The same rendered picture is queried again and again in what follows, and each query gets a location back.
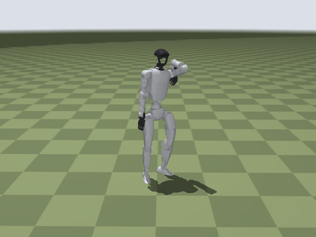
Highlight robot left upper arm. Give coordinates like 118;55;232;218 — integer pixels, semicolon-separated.
169;65;188;79

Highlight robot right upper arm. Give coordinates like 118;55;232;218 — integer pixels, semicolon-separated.
140;70;153;98

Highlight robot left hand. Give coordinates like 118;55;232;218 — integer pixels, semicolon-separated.
169;67;178;85

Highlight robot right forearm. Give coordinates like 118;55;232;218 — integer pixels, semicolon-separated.
139;91;146;118

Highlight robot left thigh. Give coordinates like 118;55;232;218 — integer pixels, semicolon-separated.
161;111;176;150

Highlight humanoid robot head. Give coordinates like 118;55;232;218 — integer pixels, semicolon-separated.
154;49;169;71

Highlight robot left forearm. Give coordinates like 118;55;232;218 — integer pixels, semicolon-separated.
170;59;185;70

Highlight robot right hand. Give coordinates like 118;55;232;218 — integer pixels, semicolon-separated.
138;113;145;131

